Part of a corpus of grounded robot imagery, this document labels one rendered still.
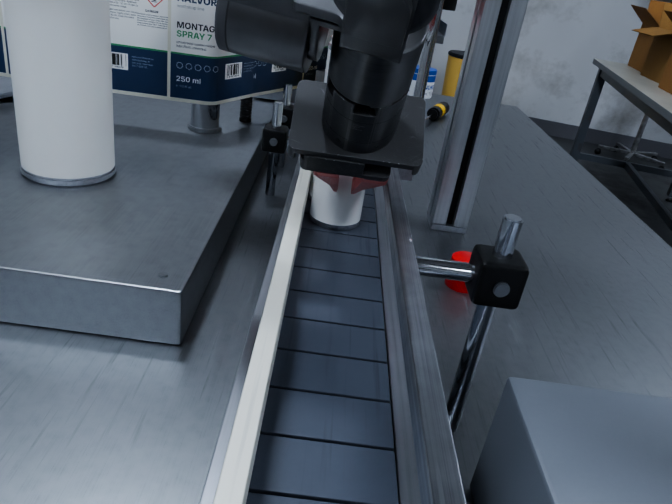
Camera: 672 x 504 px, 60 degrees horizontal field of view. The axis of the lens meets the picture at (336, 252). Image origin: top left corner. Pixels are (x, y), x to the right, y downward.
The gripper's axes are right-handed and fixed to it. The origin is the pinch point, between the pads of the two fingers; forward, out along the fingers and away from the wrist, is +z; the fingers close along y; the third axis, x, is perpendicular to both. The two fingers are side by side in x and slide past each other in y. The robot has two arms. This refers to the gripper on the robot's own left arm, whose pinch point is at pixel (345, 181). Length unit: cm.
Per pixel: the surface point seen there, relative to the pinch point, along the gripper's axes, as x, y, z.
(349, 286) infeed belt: 10.6, -1.2, -1.6
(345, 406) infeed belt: 21.5, -0.9, -10.5
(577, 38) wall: -341, -192, 296
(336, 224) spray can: 2.2, 0.1, 4.4
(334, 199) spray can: 0.6, 0.7, 2.5
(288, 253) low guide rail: 10.2, 3.9, -5.8
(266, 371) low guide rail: 20.9, 3.9, -14.5
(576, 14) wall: -353, -186, 283
